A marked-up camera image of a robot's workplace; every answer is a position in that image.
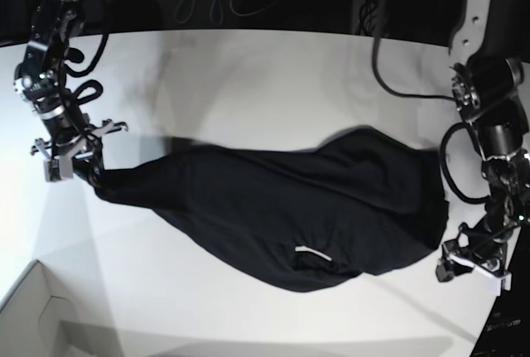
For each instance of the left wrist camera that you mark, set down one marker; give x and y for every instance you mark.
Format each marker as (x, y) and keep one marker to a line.
(500, 282)

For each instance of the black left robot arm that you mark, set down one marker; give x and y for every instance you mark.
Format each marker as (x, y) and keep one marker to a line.
(485, 53)

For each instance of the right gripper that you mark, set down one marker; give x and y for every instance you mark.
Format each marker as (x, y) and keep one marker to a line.
(85, 147)

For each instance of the black t-shirt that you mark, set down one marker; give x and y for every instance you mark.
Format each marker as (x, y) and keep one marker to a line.
(361, 203)

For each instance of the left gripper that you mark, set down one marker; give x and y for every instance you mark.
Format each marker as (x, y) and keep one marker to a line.
(474, 249)

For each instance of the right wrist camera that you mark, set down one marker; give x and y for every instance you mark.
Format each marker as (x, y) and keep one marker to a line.
(58, 169)

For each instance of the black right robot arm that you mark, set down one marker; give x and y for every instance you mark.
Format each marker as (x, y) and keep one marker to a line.
(40, 79)

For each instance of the white cardboard box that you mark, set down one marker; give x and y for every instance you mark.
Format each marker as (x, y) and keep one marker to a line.
(29, 324)

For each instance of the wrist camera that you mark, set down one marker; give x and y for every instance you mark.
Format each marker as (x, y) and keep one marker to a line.
(500, 282)
(58, 169)

